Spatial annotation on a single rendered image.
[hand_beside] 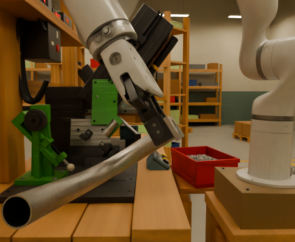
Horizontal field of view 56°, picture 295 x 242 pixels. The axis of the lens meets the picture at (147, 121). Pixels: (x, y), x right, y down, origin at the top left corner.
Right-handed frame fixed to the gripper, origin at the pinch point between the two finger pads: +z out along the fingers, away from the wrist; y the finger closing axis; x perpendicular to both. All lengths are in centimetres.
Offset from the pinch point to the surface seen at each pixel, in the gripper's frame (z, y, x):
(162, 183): 12, 51, 18
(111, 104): -27, 72, 28
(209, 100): -92, 974, -26
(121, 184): 5, 46, 30
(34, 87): -61, 84, 64
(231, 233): 29.7, 32.6, 2.8
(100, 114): -26, 71, 34
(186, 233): 21.8, 21.0, 10.2
